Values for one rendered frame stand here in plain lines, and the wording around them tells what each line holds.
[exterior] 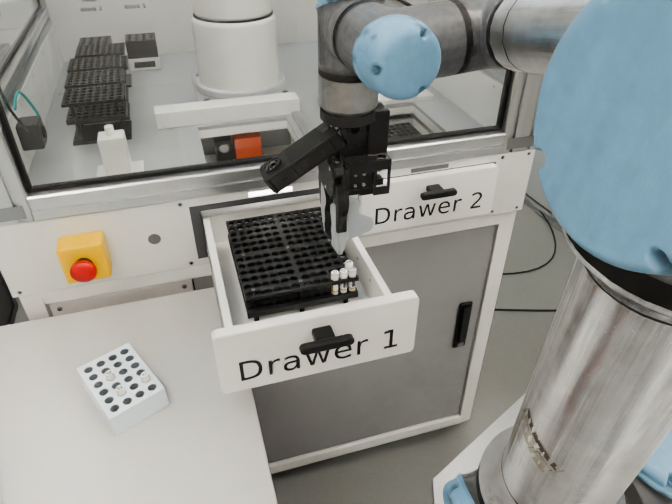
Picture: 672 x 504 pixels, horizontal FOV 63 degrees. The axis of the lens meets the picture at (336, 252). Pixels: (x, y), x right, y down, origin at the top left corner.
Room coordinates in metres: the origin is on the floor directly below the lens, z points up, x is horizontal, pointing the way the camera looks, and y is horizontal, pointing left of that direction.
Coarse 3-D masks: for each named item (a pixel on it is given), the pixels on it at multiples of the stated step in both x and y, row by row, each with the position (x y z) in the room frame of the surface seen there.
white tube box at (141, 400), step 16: (112, 352) 0.60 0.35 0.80; (128, 352) 0.60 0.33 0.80; (80, 368) 0.57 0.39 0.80; (96, 368) 0.57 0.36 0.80; (112, 368) 0.57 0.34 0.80; (128, 368) 0.57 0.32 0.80; (144, 368) 0.57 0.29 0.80; (96, 384) 0.54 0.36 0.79; (112, 384) 0.54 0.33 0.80; (128, 384) 0.54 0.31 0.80; (144, 384) 0.54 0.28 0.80; (160, 384) 0.54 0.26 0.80; (96, 400) 0.51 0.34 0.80; (112, 400) 0.52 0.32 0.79; (128, 400) 0.52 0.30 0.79; (144, 400) 0.51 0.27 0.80; (160, 400) 0.53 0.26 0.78; (112, 416) 0.48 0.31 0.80; (128, 416) 0.49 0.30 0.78; (144, 416) 0.51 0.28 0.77
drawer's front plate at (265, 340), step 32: (288, 320) 0.54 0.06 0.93; (320, 320) 0.55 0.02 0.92; (352, 320) 0.56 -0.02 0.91; (384, 320) 0.57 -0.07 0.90; (416, 320) 0.59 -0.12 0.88; (224, 352) 0.51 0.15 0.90; (256, 352) 0.52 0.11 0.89; (288, 352) 0.53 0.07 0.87; (352, 352) 0.56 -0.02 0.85; (384, 352) 0.57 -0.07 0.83; (224, 384) 0.51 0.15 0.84; (256, 384) 0.52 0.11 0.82
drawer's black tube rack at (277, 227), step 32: (256, 224) 0.82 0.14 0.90; (288, 224) 0.82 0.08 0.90; (320, 224) 0.82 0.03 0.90; (256, 256) 0.72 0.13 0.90; (288, 256) 0.72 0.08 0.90; (320, 256) 0.72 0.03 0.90; (256, 288) 0.64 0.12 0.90; (288, 288) 0.67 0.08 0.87; (320, 288) 0.68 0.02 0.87; (256, 320) 0.63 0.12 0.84
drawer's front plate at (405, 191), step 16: (416, 176) 0.94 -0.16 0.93; (432, 176) 0.94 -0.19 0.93; (448, 176) 0.95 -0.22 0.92; (464, 176) 0.96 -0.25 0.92; (480, 176) 0.97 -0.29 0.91; (496, 176) 0.98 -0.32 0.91; (400, 192) 0.92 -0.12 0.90; (416, 192) 0.93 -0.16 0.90; (464, 192) 0.96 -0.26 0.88; (368, 208) 0.91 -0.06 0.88; (400, 208) 0.92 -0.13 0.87; (416, 208) 0.93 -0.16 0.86; (448, 208) 0.96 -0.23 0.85; (464, 208) 0.97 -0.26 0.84; (480, 208) 0.98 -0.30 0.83; (384, 224) 0.92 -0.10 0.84; (400, 224) 0.93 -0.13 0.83; (416, 224) 0.94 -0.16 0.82
